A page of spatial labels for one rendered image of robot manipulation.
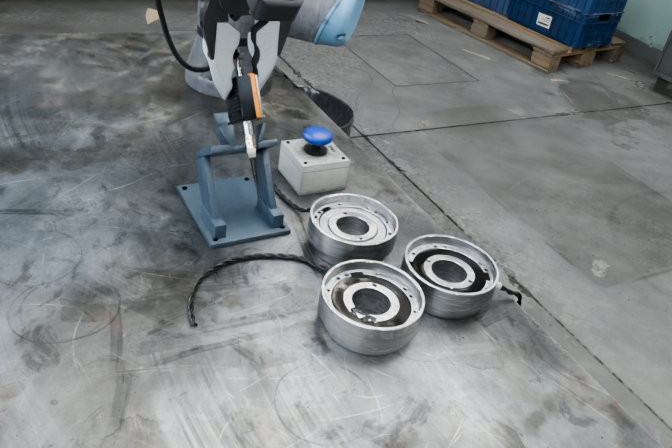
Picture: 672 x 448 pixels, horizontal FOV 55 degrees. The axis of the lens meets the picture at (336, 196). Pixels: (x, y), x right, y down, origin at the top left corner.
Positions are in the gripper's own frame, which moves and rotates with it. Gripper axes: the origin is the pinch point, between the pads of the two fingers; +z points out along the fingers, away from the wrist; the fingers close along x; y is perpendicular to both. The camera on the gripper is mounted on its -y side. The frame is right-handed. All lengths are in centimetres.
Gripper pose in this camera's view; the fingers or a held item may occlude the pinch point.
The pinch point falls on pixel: (242, 89)
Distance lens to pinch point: 72.4
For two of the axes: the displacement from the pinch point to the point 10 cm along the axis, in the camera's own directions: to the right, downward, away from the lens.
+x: -8.7, 1.5, -4.8
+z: -1.5, 8.3, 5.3
